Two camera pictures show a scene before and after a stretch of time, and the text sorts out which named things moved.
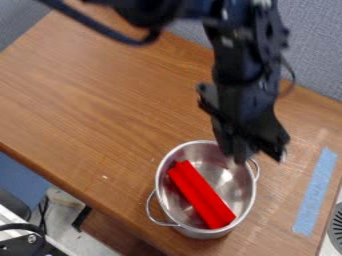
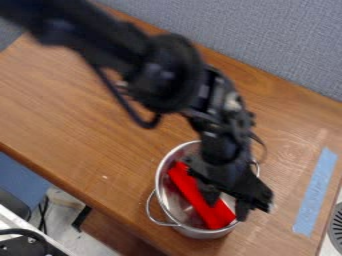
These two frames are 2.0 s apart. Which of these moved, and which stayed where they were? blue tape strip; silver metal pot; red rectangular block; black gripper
Moved: black gripper
Stayed: red rectangular block; blue tape strip; silver metal pot
